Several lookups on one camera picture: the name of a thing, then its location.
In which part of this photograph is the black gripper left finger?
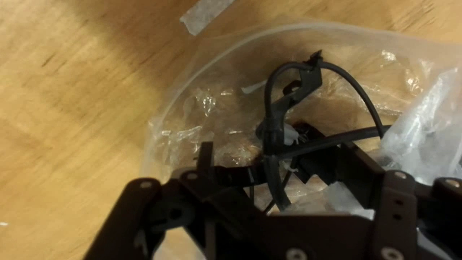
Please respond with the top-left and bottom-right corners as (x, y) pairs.
(83, 142), (221, 260)

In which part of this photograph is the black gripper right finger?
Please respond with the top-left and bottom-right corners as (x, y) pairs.
(294, 123), (462, 260)

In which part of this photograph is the clear plastic bag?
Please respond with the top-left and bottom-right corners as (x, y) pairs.
(141, 24), (462, 186)

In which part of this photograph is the black cable harness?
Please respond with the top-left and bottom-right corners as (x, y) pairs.
(239, 50), (394, 214)

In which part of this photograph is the piece of clear tape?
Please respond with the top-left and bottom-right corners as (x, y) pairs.
(180, 0), (235, 37)

